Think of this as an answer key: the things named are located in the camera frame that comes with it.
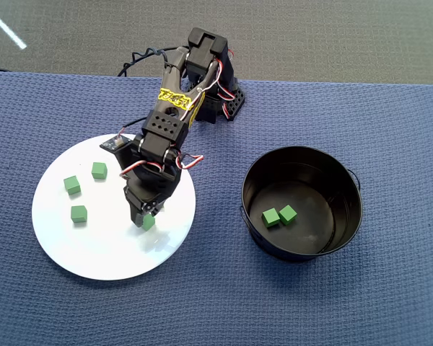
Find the black power cable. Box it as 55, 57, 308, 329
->
117, 57, 141, 77

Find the thin black camera cable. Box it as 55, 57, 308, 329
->
119, 45, 170, 135

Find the black metal bucket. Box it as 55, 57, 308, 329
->
239, 146, 364, 263

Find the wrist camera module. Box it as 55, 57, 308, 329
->
100, 134, 138, 170

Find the white round plate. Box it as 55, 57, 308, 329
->
31, 133, 197, 281

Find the blue woven table cloth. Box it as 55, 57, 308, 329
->
0, 70, 433, 346

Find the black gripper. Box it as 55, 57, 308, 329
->
124, 164, 183, 229

